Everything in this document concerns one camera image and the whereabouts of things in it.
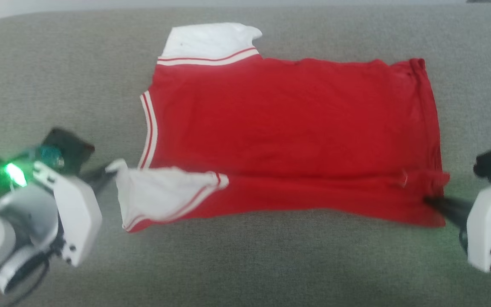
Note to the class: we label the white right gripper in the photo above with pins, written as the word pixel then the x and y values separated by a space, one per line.
pixel 488 226

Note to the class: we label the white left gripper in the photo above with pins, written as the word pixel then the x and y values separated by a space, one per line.
pixel 77 213

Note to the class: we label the red white striped shirt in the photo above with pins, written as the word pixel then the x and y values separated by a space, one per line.
pixel 288 136

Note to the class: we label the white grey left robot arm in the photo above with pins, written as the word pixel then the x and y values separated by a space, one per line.
pixel 11 238

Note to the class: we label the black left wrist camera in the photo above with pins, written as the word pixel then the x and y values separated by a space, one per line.
pixel 68 149

